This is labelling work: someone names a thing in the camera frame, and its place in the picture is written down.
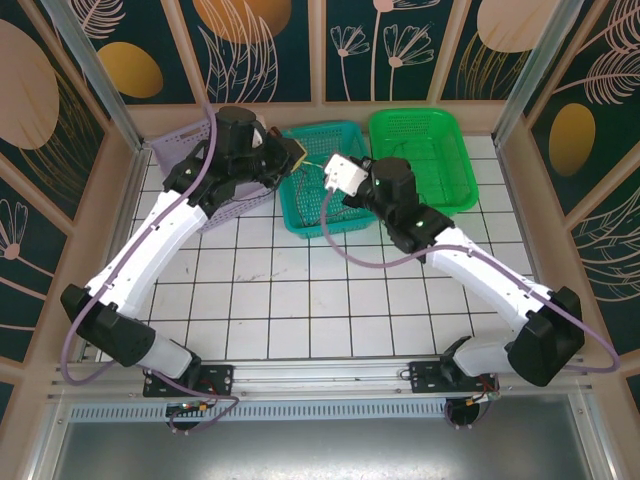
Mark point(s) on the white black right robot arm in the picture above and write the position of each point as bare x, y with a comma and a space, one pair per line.
480, 270

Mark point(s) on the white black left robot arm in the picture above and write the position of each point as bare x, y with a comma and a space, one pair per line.
145, 245

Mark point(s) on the teal plastic basket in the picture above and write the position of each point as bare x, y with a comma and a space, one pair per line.
315, 200

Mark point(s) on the lavender plastic basket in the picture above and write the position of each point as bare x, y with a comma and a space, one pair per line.
235, 212

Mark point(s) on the green plastic basket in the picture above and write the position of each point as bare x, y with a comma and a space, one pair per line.
410, 112

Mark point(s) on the dark panel with flower outlines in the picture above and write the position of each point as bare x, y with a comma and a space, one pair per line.
30, 280
360, 75

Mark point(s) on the dark panel with orange circle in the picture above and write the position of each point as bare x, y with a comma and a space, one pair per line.
240, 20

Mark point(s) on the dark panel with yellow oval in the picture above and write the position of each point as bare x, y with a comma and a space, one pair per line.
570, 140
130, 70

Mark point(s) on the dark panel with pink circle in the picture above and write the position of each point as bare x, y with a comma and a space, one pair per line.
500, 25
25, 85

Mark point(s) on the dark panel with leaf outlines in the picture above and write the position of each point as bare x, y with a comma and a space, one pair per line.
615, 260

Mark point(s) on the grey metal sheet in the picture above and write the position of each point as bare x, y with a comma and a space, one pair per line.
320, 450

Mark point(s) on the dark panel with pink fern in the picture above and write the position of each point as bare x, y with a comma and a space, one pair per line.
615, 30

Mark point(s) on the aluminium side rail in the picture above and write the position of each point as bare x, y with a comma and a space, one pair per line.
114, 250
530, 240

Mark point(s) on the aluminium frame post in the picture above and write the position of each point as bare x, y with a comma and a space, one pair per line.
532, 75
100, 75

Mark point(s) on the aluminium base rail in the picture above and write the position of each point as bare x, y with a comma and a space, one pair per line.
320, 375

